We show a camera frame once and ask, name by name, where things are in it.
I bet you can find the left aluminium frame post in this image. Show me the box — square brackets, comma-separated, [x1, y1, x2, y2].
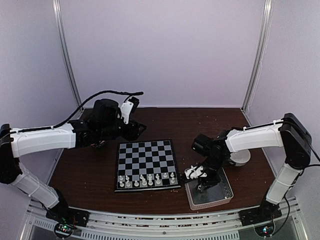
[52, 0, 82, 106]

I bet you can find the black white chessboard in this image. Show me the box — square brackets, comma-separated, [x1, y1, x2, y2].
[114, 139, 182, 193]

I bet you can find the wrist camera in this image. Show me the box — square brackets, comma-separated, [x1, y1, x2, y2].
[120, 96, 140, 125]
[184, 165, 207, 180]

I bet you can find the pink plastic basket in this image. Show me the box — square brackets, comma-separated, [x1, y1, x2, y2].
[185, 168, 234, 211]

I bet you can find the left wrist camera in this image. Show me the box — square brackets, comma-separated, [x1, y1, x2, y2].
[120, 96, 140, 125]

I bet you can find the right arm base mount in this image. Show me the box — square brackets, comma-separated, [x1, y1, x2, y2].
[238, 199, 282, 238]

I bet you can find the right aluminium frame post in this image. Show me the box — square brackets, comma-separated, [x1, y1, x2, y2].
[241, 0, 273, 113]

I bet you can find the red patterned bowl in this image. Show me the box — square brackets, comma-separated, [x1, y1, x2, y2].
[90, 140, 106, 149]

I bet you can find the front aluminium rail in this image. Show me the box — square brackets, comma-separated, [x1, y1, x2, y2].
[17, 197, 311, 240]

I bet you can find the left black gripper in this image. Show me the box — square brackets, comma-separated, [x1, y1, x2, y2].
[98, 117, 146, 141]

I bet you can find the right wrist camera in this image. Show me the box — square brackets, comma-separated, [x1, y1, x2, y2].
[184, 165, 207, 180]

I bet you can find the white ceramic bowl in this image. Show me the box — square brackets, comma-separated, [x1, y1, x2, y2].
[228, 149, 251, 167]

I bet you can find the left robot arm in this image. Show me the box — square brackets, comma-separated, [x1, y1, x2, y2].
[0, 96, 147, 222]

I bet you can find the aluminium frame post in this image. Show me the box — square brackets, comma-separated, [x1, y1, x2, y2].
[241, 0, 273, 113]
[52, 0, 82, 106]

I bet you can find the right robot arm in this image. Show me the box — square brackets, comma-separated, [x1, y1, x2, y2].
[183, 113, 314, 221]

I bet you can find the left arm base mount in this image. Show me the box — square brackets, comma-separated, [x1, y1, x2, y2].
[41, 201, 90, 240]

